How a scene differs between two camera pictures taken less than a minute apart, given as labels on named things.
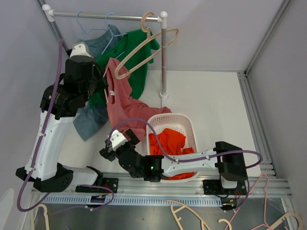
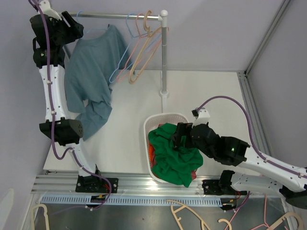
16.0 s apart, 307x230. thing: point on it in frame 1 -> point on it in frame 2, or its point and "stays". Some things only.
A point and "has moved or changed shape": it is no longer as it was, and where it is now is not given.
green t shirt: x=150 y=48 -> x=172 y=165
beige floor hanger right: x=294 y=214 stays
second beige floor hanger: x=222 y=220 stays
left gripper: x=101 y=84 -> x=76 y=30
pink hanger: x=103 y=75 -> x=120 y=79
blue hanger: x=92 y=29 stays
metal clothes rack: x=49 y=14 stays
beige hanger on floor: x=173 y=212 stays
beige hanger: x=119 y=75 has moved or changed shape
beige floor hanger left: x=35 y=213 stays
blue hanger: x=112 y=34 -> x=121 y=77
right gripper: x=111 y=155 -> x=182 y=129
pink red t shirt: x=124 y=111 -> x=152 y=159
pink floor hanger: x=246 y=197 stays
